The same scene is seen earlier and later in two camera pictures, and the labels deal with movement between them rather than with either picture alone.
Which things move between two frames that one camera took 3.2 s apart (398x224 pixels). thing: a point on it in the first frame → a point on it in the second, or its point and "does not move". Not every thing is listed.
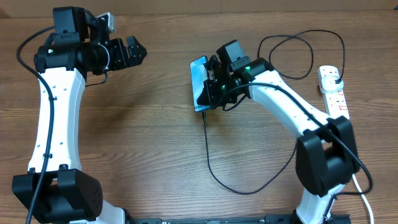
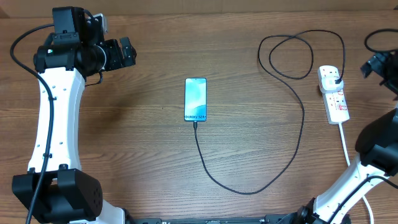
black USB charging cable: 222,183 → 296,93
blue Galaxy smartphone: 199,74 → 195,99
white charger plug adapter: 328,84 does not move
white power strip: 334,102 does not move
